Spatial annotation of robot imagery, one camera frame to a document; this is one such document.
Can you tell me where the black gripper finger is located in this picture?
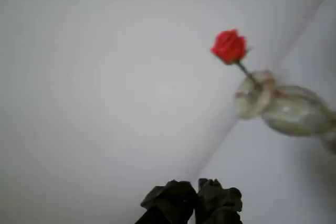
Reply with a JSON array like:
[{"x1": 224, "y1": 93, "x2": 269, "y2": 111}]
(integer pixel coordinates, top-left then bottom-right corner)
[
  {"x1": 133, "y1": 179, "x2": 198, "y2": 224},
  {"x1": 194, "y1": 178, "x2": 243, "y2": 224}
]

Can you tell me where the red rose with stem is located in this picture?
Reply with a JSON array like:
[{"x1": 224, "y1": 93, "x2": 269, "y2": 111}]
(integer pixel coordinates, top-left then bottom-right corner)
[{"x1": 209, "y1": 28, "x2": 264, "y2": 91}]

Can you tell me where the green white marble vase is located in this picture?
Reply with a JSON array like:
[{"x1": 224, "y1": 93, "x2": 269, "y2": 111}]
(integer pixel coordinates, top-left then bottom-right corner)
[{"x1": 234, "y1": 69, "x2": 336, "y2": 156}]

